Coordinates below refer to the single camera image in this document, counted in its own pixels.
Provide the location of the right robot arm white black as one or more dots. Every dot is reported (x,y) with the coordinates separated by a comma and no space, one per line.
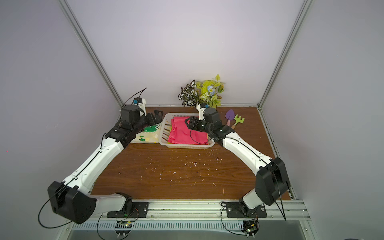
(272,179)

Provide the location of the white plastic perforated basket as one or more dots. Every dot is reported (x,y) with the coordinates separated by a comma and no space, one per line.
(166,128)

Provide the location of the artificial potted plant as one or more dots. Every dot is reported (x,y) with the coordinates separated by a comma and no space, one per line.
(207,92)

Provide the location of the green toy rake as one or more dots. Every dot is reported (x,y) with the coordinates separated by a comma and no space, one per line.
(238,120)

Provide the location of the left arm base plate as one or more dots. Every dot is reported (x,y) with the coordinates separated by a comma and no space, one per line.
(134,210)

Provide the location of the purple toy trowel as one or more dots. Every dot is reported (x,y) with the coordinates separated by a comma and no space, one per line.
(230,115)

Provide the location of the circuit board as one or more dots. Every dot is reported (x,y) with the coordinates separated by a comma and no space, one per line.
(251,227)
(122,229)

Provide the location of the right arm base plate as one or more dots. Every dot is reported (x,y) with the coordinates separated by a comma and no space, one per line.
(234,210)

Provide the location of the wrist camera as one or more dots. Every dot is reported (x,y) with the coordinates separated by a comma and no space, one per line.
(201,108)
(141,103)

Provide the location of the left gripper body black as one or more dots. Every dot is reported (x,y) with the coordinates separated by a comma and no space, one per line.
(139,127)

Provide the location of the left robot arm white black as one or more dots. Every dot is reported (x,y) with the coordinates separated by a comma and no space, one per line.
(72,198)

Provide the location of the green dinosaur raincoat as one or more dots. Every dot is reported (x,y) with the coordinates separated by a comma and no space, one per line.
(150,135)

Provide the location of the aluminium front rail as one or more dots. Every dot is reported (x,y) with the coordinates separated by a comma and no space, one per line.
(206,210)

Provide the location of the left circuit board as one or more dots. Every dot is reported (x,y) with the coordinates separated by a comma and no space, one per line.
(122,229)

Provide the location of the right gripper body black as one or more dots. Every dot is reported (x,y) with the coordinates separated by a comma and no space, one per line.
(194,123)

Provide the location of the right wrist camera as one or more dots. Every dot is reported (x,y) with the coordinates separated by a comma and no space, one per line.
(201,108)

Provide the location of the right circuit board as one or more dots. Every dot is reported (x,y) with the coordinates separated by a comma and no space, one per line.
(251,227)

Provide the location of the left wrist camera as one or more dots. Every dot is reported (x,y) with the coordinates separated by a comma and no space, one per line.
(141,103)

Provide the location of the pink raincoat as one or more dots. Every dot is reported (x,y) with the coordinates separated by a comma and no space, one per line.
(182,135)

